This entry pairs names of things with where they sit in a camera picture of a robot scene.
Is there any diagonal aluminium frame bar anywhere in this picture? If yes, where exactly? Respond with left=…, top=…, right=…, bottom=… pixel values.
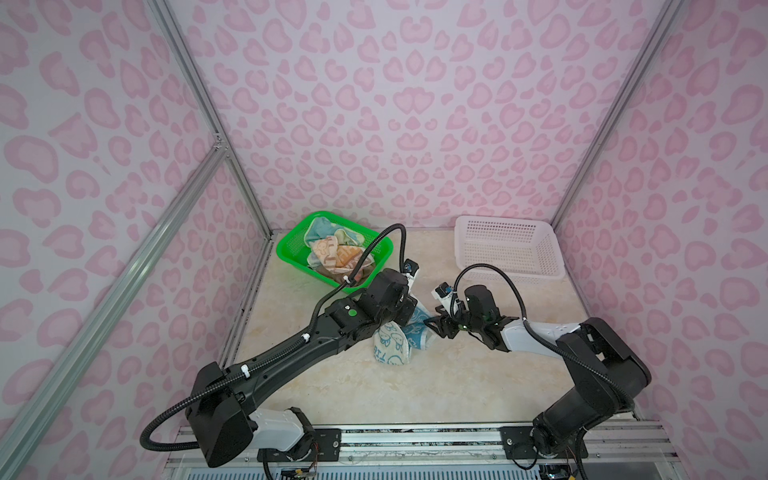
left=1, top=144, right=228, bottom=479

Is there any left corner frame post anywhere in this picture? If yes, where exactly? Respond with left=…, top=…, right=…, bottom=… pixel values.
left=146, top=0, right=273, bottom=239

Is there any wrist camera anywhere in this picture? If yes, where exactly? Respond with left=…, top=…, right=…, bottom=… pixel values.
left=402, top=259, right=419, bottom=277
left=432, top=282, right=453, bottom=300

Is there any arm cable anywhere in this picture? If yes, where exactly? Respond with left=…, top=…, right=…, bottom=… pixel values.
left=451, top=263, right=637, bottom=415
left=139, top=223, right=408, bottom=452

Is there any light green towel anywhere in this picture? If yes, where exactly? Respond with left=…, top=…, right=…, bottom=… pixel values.
left=304, top=216, right=365, bottom=247

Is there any green plastic basket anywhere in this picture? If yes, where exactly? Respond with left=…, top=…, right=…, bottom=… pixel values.
left=276, top=211, right=394, bottom=293

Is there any white plastic basket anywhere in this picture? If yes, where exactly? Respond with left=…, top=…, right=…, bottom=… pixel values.
left=454, top=216, right=566, bottom=285

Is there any blue bunny towel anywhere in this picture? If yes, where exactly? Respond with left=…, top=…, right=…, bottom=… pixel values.
left=373, top=301, right=437, bottom=366

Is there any corner frame post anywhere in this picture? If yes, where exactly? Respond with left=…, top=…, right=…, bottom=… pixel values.
left=146, top=0, right=273, bottom=239
left=550, top=0, right=689, bottom=232

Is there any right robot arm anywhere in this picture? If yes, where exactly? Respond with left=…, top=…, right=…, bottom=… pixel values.
left=425, top=283, right=652, bottom=458

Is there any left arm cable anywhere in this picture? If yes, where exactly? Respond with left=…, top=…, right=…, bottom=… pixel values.
left=139, top=223, right=408, bottom=452

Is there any right corner frame post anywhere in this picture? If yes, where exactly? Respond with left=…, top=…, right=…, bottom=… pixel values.
left=550, top=0, right=689, bottom=232

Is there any orange blue patterned towel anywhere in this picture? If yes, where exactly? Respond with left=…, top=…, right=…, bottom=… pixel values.
left=307, top=236, right=376, bottom=282

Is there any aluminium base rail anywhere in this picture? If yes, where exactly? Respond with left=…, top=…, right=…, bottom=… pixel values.
left=164, top=418, right=687, bottom=479

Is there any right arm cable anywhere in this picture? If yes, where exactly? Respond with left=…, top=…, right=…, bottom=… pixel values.
left=451, top=263, right=637, bottom=415

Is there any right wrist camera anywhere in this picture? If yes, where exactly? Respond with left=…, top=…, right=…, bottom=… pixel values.
left=432, top=282, right=453, bottom=300

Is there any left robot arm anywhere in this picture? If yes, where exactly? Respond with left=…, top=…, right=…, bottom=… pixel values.
left=185, top=261, right=418, bottom=468

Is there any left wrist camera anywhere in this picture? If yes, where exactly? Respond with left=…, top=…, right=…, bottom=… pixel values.
left=402, top=259, right=419, bottom=277

